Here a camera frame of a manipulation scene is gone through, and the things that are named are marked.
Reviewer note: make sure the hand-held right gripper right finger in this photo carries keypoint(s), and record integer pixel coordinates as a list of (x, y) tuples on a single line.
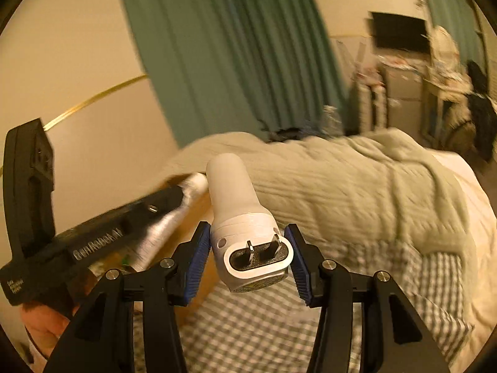
[(299, 268)]

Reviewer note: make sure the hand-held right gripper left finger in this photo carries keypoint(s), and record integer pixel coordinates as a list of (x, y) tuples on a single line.
[(196, 264)]

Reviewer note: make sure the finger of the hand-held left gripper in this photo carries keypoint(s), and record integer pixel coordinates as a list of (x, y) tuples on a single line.
[(155, 206)]

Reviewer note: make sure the silver foil blister pack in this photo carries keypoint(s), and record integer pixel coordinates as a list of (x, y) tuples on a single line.
[(163, 229)]

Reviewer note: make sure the white plug-in device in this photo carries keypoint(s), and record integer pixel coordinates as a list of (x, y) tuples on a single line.
[(237, 209)]

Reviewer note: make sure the person's left hand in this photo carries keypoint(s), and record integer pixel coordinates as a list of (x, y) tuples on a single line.
[(42, 330)]

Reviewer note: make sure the grey checked bed sheet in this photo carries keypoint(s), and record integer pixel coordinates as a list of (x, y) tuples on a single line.
[(252, 330)]

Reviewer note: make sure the cream knit blanket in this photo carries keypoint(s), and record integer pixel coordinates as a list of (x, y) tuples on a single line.
[(349, 186)]

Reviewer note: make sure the green curtain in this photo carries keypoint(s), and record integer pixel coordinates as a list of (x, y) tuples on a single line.
[(446, 7), (233, 46)]

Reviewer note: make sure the cream bed sheet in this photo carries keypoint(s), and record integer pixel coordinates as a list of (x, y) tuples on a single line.
[(481, 241)]

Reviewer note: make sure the white cabinet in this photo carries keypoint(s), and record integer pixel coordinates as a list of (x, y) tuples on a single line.
[(403, 93)]

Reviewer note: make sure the cluttered desk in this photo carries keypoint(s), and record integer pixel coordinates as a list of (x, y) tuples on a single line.
[(442, 85)]

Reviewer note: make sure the black bag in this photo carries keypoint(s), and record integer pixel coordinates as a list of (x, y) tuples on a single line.
[(481, 112)]

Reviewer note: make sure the black flat television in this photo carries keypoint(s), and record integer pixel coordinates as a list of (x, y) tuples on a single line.
[(398, 31)]

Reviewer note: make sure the gold wall strip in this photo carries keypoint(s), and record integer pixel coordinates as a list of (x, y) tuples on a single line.
[(97, 97)]

